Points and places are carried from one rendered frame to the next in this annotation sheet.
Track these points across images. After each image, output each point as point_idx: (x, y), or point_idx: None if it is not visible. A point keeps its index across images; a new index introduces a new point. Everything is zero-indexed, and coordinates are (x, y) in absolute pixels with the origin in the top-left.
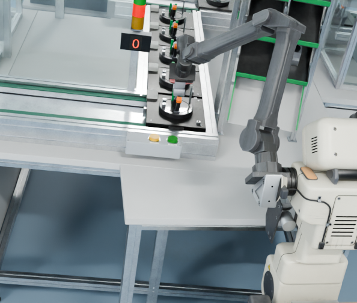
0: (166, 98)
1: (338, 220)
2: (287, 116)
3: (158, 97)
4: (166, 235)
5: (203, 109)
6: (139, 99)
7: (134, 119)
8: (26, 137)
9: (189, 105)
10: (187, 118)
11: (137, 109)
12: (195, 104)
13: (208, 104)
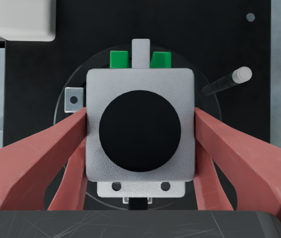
0: (92, 64)
1: None
2: None
3: (61, 19)
4: None
5: (268, 92)
6: None
7: None
8: None
9: (206, 109)
10: (191, 192)
11: None
12: (234, 55)
13: None
